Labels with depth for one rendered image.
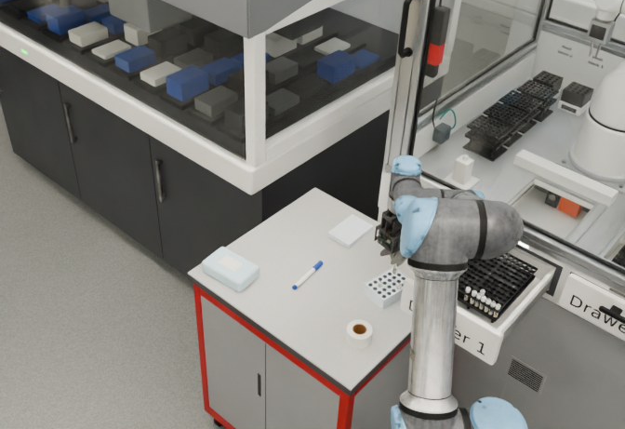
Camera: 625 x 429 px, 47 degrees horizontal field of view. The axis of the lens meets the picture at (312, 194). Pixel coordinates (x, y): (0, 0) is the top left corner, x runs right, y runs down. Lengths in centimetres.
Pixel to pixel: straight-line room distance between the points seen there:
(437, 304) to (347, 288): 74
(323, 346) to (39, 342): 147
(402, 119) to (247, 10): 54
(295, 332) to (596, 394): 90
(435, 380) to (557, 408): 102
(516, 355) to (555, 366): 13
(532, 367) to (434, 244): 106
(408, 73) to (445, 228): 78
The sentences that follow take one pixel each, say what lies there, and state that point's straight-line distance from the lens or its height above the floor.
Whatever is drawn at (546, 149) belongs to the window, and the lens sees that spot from 195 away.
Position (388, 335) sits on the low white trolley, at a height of 76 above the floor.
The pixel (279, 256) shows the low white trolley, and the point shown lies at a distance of 222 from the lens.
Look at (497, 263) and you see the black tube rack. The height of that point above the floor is 90.
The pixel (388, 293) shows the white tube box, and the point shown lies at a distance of 209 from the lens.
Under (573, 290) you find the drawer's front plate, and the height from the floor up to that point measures 89.
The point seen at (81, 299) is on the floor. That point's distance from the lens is 325.
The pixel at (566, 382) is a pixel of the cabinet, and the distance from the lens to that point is 235.
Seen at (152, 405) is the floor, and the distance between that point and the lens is 283.
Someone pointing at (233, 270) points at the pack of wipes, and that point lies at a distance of 211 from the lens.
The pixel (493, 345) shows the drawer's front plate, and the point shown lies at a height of 89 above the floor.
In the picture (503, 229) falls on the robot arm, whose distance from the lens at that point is 140.
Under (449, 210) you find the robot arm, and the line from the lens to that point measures 138.
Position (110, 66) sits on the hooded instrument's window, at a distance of 275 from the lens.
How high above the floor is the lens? 226
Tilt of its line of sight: 38 degrees down
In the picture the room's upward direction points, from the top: 3 degrees clockwise
